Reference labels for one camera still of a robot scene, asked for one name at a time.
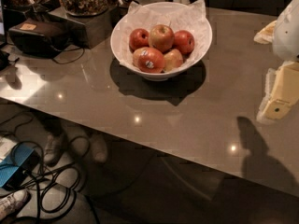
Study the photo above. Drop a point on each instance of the red apple right back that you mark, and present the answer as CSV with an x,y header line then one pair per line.
x,y
184,42

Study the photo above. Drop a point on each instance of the black device with label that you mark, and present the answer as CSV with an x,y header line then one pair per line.
x,y
40,38

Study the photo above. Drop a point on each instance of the yellow apple front right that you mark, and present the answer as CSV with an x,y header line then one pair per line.
x,y
173,59

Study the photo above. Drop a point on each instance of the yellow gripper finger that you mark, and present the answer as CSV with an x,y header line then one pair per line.
x,y
265,36
281,92

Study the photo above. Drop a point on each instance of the white sneaker bottom left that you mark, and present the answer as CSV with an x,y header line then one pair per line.
x,y
13,202

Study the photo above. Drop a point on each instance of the yellow-red apple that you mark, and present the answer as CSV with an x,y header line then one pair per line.
x,y
161,37

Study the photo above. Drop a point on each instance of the grey shoe under table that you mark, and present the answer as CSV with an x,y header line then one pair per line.
x,y
54,149

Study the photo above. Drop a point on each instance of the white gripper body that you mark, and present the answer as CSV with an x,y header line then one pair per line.
x,y
287,34

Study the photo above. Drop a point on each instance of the red apple with stickers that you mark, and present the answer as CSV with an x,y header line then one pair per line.
x,y
149,60

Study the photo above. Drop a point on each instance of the red apple left back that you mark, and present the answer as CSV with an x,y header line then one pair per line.
x,y
138,39

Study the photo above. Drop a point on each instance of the white paper liner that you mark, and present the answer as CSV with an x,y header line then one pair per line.
x,y
140,16

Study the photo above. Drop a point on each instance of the dark grey box stand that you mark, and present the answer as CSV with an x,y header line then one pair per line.
x,y
88,32

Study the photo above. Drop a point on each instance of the blue box on floor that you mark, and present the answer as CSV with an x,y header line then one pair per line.
x,y
19,159

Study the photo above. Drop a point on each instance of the white bowl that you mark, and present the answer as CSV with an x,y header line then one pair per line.
x,y
162,74

